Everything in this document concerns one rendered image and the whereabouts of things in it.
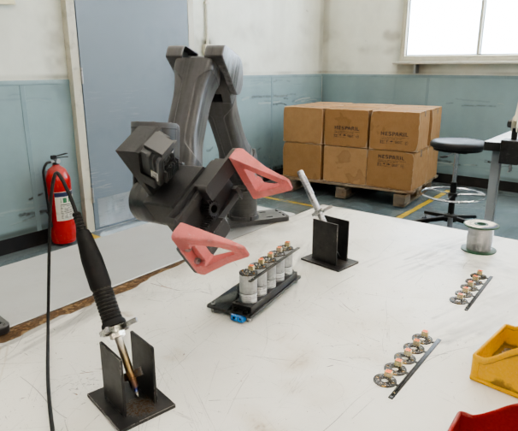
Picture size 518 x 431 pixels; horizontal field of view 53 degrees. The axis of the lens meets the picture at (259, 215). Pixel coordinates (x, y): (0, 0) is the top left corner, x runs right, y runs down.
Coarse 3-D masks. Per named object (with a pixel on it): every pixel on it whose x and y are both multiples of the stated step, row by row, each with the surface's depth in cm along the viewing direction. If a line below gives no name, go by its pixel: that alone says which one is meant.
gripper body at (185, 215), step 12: (204, 168) 60; (228, 180) 63; (192, 192) 59; (228, 192) 63; (240, 192) 64; (180, 204) 57; (192, 204) 58; (204, 204) 60; (216, 204) 60; (228, 204) 62; (168, 216) 57; (180, 216) 57; (192, 216) 59; (204, 216) 60
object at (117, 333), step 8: (112, 328) 52; (120, 328) 52; (112, 336) 52; (120, 336) 52; (120, 344) 52; (120, 352) 52; (128, 360) 52; (128, 368) 51; (128, 376) 51; (136, 384) 51
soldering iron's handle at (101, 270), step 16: (80, 224) 54; (80, 240) 53; (80, 256) 53; (96, 256) 53; (96, 272) 53; (96, 288) 52; (112, 288) 53; (96, 304) 52; (112, 304) 52; (112, 320) 52
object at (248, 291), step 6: (240, 276) 69; (246, 276) 69; (252, 276) 69; (240, 282) 70; (246, 282) 69; (252, 282) 69; (240, 288) 70; (246, 288) 69; (252, 288) 69; (240, 294) 70; (246, 294) 70; (252, 294) 70; (240, 300) 70; (246, 300) 70; (252, 300) 70
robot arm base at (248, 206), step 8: (248, 192) 109; (240, 200) 110; (248, 200) 110; (256, 200) 112; (232, 208) 111; (240, 208) 110; (248, 208) 110; (256, 208) 113; (232, 216) 111; (240, 216) 110; (248, 216) 111; (256, 216) 112; (264, 216) 114; (272, 216) 115; (280, 216) 114; (288, 216) 114; (232, 224) 109; (240, 224) 110; (248, 224) 111; (256, 224) 112
